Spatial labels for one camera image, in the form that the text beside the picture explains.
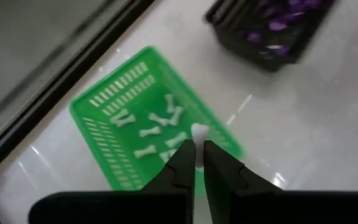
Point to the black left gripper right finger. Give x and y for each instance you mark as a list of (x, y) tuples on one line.
[(259, 208)]

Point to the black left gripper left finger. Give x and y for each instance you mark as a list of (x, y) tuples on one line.
[(166, 205)]

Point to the translucent white plastic toy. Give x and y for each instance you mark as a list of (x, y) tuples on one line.
[(149, 131)]

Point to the white plastic bone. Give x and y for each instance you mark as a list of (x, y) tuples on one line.
[(199, 133)]

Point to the green plastic basket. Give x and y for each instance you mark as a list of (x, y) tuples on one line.
[(129, 137)]

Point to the black plastic basket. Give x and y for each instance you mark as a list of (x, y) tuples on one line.
[(228, 37)]

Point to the black table frame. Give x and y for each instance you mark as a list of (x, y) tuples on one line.
[(57, 87)]

